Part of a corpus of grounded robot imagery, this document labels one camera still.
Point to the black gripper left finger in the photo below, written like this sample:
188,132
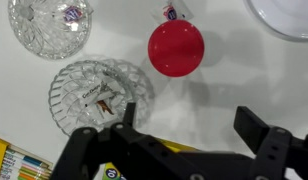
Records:
130,143

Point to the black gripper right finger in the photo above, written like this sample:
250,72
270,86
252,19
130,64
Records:
270,150

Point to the clear crystal glass bowl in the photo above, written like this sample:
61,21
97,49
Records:
44,36

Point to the cut glass bowl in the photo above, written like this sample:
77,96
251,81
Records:
74,86

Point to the white printed candy wrapper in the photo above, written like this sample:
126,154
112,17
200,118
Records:
99,91

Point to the red capped spice bottle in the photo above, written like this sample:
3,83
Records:
175,48

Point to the yellow coloured pencil box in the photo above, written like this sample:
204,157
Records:
17,163

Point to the large white round plate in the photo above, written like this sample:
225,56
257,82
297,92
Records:
287,16

